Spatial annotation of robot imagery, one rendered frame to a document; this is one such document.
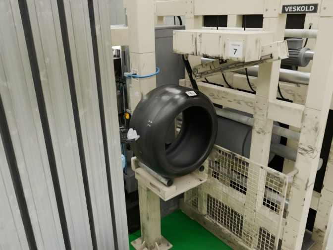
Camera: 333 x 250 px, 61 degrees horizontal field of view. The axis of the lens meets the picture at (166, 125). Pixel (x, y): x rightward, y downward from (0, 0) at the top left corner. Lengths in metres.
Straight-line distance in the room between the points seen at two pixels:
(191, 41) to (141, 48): 0.32
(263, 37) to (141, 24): 0.73
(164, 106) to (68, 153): 1.23
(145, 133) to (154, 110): 0.14
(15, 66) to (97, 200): 0.22
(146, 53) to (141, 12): 0.25
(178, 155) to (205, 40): 0.82
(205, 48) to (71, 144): 1.45
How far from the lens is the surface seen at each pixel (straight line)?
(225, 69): 1.83
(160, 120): 1.55
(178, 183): 1.96
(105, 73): 0.40
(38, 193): 0.36
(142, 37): 1.86
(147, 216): 2.37
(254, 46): 1.63
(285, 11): 1.81
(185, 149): 2.06
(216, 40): 1.69
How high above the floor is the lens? 1.87
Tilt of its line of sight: 21 degrees down
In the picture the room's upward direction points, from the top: 1 degrees counter-clockwise
